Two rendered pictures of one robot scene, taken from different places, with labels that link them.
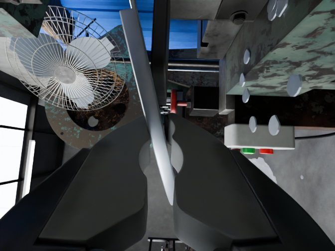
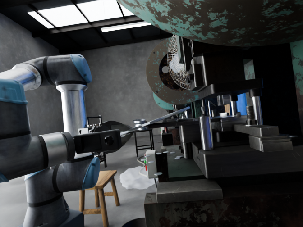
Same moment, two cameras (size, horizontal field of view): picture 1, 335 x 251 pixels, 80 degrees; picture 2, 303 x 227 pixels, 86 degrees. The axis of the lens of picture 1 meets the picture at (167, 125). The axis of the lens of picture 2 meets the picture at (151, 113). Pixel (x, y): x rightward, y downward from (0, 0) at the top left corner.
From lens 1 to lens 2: 42 cm
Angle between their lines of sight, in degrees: 11
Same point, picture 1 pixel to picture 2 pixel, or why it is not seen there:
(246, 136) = (150, 158)
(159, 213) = (116, 117)
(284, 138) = (152, 174)
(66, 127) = (158, 54)
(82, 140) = (151, 65)
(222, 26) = not seen: hidden behind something
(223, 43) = not seen: hidden behind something
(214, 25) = not seen: hidden behind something
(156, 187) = (133, 112)
